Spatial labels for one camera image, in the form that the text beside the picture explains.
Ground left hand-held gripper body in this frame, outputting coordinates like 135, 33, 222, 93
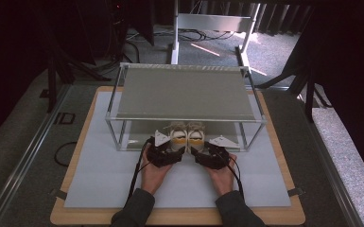
147, 130, 177, 168

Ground white table mat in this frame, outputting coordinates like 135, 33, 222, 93
63, 91, 293, 209

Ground cream white sneaker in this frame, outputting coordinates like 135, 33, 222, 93
186, 121, 207, 153
164, 121, 189, 153

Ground white metal stand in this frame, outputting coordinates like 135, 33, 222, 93
169, 0, 262, 72

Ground metal frame shoe rack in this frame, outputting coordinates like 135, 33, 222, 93
104, 61, 268, 153

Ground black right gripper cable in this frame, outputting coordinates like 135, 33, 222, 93
222, 153, 246, 201

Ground wooden board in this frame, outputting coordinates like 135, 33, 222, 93
49, 85, 306, 227

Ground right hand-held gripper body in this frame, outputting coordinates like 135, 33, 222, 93
200, 134, 239, 171

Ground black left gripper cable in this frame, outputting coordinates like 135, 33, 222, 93
124, 137, 156, 210

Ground black tripod stand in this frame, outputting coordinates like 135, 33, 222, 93
45, 0, 112, 114
254, 46, 334, 123

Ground black cable loop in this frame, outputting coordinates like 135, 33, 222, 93
53, 141, 78, 168

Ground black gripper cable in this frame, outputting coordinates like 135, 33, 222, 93
222, 153, 246, 201
124, 137, 156, 210

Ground black floor cables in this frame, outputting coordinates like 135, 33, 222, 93
177, 27, 238, 43

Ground person's left hand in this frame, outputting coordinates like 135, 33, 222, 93
140, 143, 175, 196

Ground black strap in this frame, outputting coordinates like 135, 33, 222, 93
287, 186, 305, 199
54, 188, 68, 201

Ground person's right hand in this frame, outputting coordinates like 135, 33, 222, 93
205, 153, 238, 198

